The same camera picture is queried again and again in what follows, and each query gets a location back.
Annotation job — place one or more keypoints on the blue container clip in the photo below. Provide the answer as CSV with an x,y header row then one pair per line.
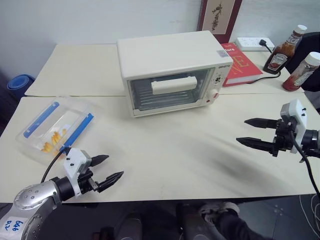
x,y
78,131
40,120

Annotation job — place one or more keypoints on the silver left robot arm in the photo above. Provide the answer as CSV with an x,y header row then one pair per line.
x,y
32,197

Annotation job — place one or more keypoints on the dark rounded shape pale top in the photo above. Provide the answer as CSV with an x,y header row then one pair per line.
x,y
225,227

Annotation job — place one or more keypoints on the dark full ketchup bottle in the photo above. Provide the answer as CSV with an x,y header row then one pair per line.
x,y
277,58

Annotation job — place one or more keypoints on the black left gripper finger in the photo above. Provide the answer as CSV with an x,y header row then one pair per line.
x,y
111,179
100,160

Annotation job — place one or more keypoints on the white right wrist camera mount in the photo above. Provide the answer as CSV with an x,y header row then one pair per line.
x,y
298,112

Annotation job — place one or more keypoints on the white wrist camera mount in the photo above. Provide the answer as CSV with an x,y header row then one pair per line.
x,y
72,162
298,112

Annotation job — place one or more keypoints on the white power strip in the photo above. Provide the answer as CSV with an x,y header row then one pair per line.
x,y
248,43

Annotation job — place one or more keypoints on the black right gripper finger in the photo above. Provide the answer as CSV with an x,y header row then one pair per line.
x,y
261,122
255,143

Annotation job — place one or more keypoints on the half-empty red ketchup bottle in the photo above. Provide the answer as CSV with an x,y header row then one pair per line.
x,y
297,77

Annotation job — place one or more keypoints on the cream toaster oven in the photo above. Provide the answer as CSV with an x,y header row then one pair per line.
x,y
160,52

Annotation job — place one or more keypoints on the red hardcover book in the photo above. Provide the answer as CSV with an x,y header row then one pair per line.
x,y
238,67

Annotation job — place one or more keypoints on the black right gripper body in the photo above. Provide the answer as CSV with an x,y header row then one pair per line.
x,y
283,138

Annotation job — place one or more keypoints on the dark grey rounded shape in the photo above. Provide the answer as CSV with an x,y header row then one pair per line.
x,y
130,228

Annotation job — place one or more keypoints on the dark red framed picture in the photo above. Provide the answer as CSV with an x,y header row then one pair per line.
x,y
217,15

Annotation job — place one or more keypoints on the white red oven knob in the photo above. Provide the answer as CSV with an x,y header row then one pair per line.
x,y
213,94

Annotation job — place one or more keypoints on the clear plastic container blue clips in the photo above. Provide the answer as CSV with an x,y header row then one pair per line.
x,y
72,110

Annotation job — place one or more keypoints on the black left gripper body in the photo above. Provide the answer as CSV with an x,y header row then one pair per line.
x,y
86,183

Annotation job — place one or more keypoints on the yellow french fries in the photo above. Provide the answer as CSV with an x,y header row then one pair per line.
x,y
53,141

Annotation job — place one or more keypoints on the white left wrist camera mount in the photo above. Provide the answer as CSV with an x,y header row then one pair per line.
x,y
72,162

